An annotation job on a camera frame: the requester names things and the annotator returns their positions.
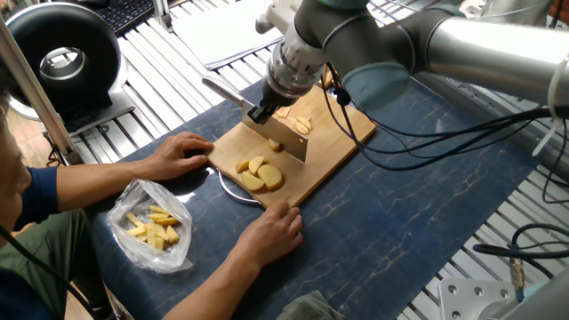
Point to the person's left hand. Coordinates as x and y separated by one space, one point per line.
178 153

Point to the steel cleaver knife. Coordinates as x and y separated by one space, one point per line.
284 140

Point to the person's right forearm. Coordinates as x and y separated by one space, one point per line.
204 293

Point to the thin cut potato slice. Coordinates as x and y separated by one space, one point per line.
304 122
302 130

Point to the black keyboard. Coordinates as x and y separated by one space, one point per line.
124 13

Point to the person's right hand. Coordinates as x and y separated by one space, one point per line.
271 236

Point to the olive trousers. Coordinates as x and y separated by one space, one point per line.
44 267

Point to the bamboo cutting board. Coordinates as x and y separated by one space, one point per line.
333 147

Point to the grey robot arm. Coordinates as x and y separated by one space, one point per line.
462 44

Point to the plastic bag of potato sticks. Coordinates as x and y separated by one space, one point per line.
147 227

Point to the white sheet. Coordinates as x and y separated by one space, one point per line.
222 31

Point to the person's left forearm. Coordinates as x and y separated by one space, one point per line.
89 187

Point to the dark blue marble mat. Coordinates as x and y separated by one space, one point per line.
409 204

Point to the metal mounting plate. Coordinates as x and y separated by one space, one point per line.
476 302

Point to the grey-green cloth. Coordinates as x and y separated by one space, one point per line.
307 307

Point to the wooden pole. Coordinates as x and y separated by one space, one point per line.
36 93

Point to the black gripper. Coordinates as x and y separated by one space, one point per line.
290 76

